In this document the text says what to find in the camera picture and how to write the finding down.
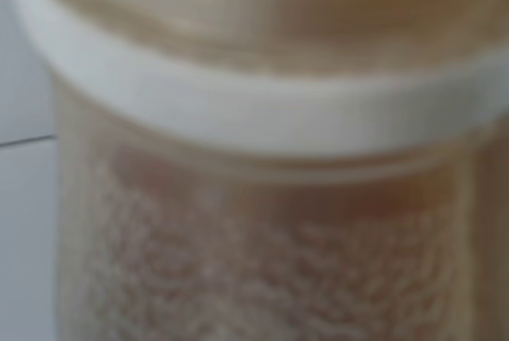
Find plastic drink bottle brown liquid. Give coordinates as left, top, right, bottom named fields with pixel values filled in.
left=14, top=0, right=508, bottom=340

